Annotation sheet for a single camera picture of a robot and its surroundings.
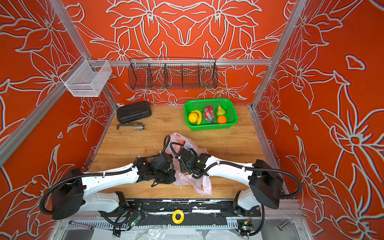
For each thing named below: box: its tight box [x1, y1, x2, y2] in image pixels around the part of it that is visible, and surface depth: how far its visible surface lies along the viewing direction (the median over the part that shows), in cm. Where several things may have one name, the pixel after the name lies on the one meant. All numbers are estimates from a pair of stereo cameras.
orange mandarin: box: [217, 115, 227, 124], surface depth 108 cm
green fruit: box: [216, 105, 226, 116], surface depth 111 cm
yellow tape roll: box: [172, 209, 185, 225], surface depth 71 cm
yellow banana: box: [191, 110, 202, 125], surface depth 109 cm
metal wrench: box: [68, 220, 95, 231], surface depth 71 cm
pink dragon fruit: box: [203, 105, 215, 124], surface depth 106 cm
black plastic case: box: [116, 101, 152, 124], surface depth 109 cm
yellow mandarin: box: [188, 112, 199, 123], surface depth 106 cm
